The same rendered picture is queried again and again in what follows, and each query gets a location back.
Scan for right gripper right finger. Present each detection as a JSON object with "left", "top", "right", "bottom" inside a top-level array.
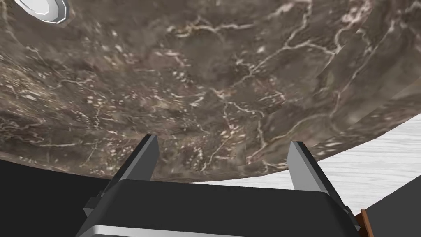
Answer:
[{"left": 286, "top": 141, "right": 331, "bottom": 195}]

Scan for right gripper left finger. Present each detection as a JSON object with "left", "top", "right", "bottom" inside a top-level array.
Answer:
[{"left": 110, "top": 134, "right": 160, "bottom": 181}]

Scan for brown marble round table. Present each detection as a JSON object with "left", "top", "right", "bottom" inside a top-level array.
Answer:
[{"left": 0, "top": 0, "right": 421, "bottom": 184}]

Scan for white plate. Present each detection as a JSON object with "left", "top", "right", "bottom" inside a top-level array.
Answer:
[{"left": 13, "top": 0, "right": 71, "bottom": 25}]

